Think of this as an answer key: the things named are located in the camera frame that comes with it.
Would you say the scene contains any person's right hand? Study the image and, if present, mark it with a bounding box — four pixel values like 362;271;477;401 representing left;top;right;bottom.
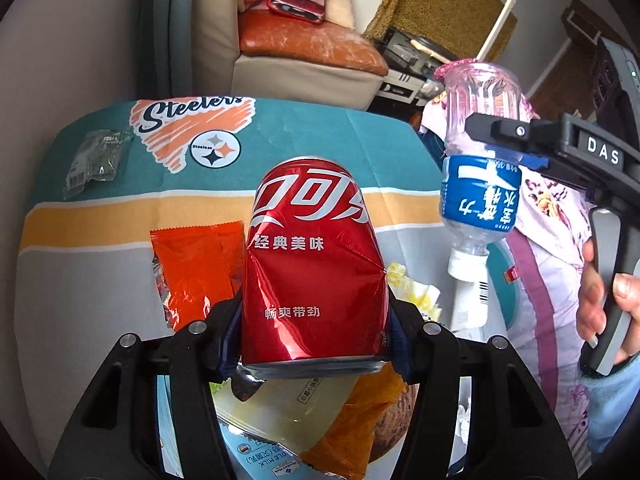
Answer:
575;237;640;348

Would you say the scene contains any grey green door frame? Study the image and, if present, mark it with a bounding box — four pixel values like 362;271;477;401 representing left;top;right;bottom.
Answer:
137;0;197;98

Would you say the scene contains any white stick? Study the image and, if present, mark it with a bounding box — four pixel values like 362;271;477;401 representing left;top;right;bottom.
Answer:
477;0;516;63

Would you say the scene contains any pale yellow plastic packet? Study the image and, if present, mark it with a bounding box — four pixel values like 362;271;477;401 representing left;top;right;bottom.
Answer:
212;375;361;453

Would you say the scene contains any beige sofa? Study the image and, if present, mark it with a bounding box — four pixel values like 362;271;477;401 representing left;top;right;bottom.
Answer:
192;0;390;111

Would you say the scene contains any blue milk carton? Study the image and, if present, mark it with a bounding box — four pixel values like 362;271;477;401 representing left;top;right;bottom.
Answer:
215;407;303;480

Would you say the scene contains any orange brown snack packet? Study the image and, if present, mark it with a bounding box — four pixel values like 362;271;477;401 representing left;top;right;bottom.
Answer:
299;375;418;480

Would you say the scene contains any yellow crumpled wrapper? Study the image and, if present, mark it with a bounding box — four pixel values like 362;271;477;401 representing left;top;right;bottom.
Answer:
386;261;442;323

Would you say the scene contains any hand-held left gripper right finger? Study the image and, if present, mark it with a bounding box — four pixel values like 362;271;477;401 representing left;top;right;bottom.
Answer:
386;297;593;480

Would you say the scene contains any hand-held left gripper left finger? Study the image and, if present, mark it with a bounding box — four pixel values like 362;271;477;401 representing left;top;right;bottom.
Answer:
47;297;247;480

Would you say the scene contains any clear plastic water bottle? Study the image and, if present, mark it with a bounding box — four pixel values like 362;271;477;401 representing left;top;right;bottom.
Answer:
439;62;523;282

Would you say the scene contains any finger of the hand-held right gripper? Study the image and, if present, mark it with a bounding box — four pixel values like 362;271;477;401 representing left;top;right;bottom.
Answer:
465;112;566;171

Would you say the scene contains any pink floral quilt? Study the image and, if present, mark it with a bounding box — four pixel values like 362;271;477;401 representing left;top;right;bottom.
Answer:
415;60;616;480

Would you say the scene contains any black silver stereo unit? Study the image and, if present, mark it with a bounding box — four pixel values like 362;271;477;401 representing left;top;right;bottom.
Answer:
372;27;451;107

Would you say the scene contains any orange leather cushion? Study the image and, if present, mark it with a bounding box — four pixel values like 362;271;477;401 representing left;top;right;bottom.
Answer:
238;10;390;78

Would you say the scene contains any clear plastic wrapper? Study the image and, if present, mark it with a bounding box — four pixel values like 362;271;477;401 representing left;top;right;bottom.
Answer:
62;129;133;200

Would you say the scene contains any teal grey printed blanket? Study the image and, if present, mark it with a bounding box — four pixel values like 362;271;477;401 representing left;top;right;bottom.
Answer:
15;95;526;480

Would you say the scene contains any red soda can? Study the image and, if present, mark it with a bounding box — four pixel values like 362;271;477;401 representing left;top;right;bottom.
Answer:
239;156;392;380

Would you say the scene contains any beige pillow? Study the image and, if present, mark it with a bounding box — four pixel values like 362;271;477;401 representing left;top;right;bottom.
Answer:
320;0;357;31

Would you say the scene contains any yellow patterned cloth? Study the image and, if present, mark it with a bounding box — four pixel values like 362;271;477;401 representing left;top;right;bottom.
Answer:
362;0;518;66

